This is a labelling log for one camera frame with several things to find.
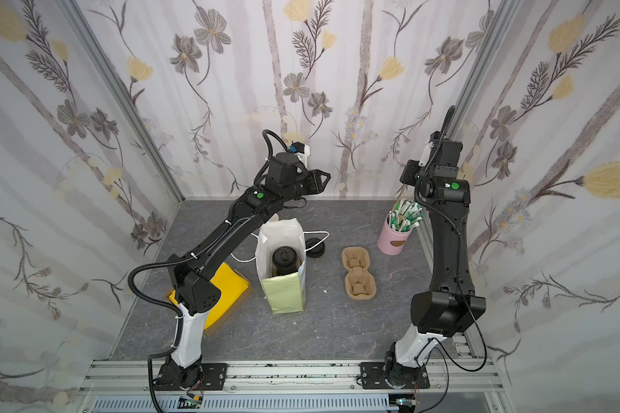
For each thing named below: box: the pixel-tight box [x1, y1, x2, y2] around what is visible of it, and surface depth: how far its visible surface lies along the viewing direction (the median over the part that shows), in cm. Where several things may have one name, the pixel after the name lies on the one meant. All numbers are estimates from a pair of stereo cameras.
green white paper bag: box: [254, 218, 307, 315], surface depth 81 cm
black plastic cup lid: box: [272, 246, 298, 267], surface depth 89 cm
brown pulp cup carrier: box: [341, 246, 377, 301], surface depth 94 cm
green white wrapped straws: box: [388, 197, 425, 233], surface depth 91 cm
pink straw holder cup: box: [377, 212, 413, 256], surface depth 98 cm
